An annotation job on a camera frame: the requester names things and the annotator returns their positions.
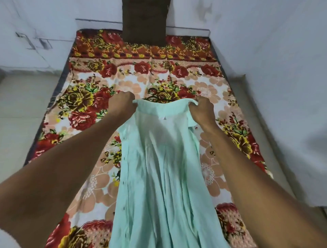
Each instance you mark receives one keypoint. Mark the person's left hand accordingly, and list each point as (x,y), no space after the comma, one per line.
(121,106)

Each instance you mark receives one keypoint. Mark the person's right hand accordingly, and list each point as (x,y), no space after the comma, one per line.
(203,112)

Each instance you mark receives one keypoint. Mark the mint green shirt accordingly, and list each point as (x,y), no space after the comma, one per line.
(161,178)

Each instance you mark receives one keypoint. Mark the person's left forearm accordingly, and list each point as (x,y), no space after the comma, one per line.
(51,178)

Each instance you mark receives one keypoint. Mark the person's right forearm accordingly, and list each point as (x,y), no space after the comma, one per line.
(260,194)

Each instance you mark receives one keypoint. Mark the floral bedsheet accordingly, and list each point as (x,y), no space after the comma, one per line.
(153,74)

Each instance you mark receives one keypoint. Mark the dark mattress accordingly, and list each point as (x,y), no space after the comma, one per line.
(39,132)

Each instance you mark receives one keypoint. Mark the dark brown pillow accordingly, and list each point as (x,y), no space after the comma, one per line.
(145,23)

